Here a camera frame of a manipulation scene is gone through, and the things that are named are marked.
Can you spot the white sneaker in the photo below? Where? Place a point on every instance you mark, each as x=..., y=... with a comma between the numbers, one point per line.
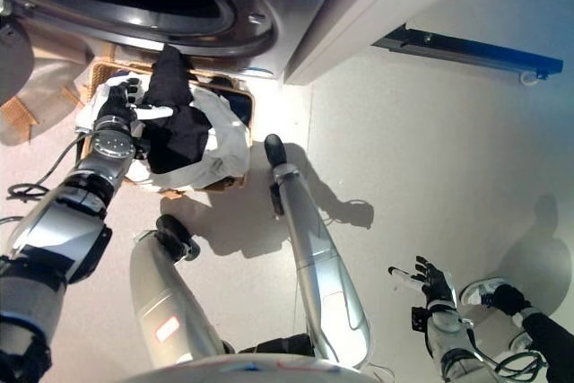
x=484, y=293

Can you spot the black robot foot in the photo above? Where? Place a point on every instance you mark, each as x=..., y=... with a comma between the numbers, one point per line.
x=175, y=232
x=275, y=150

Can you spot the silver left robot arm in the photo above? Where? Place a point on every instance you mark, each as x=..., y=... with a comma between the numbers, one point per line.
x=67, y=230

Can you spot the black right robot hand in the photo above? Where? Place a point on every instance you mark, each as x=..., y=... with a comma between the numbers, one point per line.
x=432, y=282

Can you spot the silver front-load washing machine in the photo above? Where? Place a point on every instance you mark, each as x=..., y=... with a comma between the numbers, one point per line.
x=170, y=2

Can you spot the white garment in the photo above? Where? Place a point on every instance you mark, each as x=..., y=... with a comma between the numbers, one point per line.
x=224, y=145

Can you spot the beige cloth with woven trim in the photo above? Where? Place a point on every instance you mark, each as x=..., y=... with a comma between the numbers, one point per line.
x=49, y=87

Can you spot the black right robot foot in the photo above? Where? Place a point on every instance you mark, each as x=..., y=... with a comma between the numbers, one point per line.
x=275, y=150

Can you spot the silver left robot leg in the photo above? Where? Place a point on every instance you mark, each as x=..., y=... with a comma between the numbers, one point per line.
x=166, y=307

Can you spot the silver robot torso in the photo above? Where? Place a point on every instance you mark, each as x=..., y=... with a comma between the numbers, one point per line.
x=251, y=369

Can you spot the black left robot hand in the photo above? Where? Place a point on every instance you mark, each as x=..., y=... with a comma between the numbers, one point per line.
x=117, y=105

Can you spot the woven wicker laundry basket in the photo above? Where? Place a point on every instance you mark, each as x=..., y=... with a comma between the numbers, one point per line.
x=249, y=114

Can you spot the silver right robot leg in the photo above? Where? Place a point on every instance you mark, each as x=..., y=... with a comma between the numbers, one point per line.
x=323, y=275

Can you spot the black garment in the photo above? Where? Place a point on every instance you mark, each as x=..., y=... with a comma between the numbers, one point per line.
x=177, y=123

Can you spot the dark navy garment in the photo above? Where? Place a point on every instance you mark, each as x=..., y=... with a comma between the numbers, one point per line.
x=235, y=105

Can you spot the silver robot leg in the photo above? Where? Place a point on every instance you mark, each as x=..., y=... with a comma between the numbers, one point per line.
x=166, y=307
x=323, y=275

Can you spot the black left robot foot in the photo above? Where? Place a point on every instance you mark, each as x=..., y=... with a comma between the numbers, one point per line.
x=175, y=232

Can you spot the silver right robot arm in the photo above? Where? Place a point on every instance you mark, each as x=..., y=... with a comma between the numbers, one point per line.
x=453, y=342

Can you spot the white cabinet side panel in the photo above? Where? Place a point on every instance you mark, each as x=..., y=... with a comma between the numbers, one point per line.
x=385, y=2

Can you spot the black wheeled metal frame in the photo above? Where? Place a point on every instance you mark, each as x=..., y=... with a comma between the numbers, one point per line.
x=466, y=49

